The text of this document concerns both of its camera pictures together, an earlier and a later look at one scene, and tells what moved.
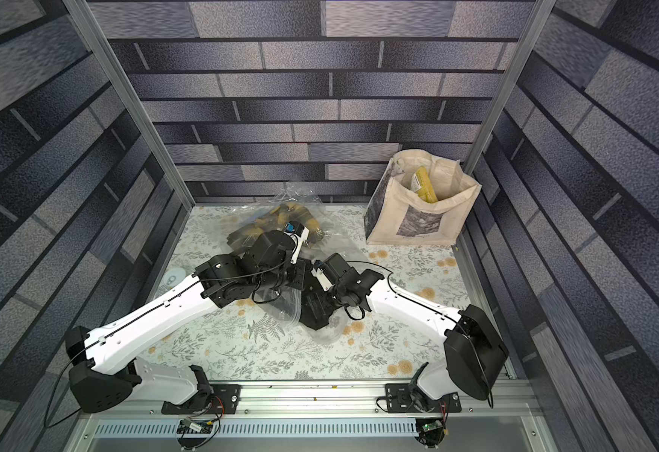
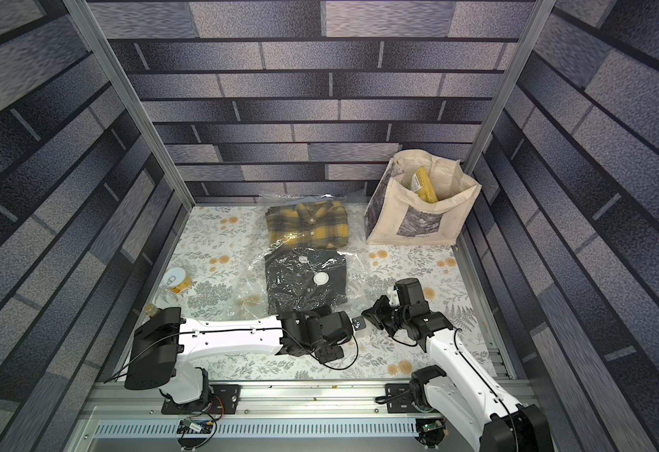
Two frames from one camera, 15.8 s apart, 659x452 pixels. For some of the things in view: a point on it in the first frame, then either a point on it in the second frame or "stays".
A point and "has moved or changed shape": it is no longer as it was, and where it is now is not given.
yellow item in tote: x=425 y=191 stays
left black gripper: x=301 y=265 to x=333 y=354
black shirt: x=316 y=304 has moved or changed shape
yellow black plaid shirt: x=275 y=219 to x=320 y=225
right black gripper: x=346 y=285 to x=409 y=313
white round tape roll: x=172 y=277 stays
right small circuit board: x=432 y=426 stays
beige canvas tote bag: x=417 y=199 stays
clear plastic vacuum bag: x=295 y=208 has moved or changed shape
